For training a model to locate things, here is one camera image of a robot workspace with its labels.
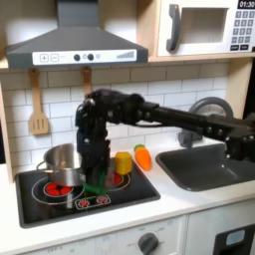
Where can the grey extractor hood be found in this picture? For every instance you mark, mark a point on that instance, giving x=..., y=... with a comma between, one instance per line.
x=76, y=40

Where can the white toy microwave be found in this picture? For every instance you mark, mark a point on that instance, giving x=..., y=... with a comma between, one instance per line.
x=205, y=49

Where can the orange toy carrot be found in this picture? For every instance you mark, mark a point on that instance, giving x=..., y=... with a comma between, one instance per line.
x=143, y=159

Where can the steel pot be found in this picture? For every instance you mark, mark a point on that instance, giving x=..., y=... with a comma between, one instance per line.
x=63, y=172

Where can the slotted wooden spatula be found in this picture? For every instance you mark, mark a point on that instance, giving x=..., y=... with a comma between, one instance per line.
x=39, y=124

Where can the dark grey tap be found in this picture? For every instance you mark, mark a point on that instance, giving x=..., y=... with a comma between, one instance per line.
x=212, y=101

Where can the green toy block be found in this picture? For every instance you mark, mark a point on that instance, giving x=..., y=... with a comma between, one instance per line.
x=96, y=190

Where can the white oven control panel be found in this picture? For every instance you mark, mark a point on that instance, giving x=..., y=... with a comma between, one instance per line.
x=109, y=244

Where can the black toy stove top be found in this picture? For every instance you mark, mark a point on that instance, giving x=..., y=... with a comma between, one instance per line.
x=132, y=196

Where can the grey oven knob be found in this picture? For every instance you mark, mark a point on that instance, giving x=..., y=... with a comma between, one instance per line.
x=148, y=244

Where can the dark grey sink basin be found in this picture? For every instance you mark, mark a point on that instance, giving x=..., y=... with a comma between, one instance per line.
x=205, y=172

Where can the white cabinet door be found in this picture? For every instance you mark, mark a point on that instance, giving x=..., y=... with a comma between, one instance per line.
x=202, y=225

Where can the wooden spoon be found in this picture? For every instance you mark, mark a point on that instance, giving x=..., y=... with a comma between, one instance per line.
x=87, y=81

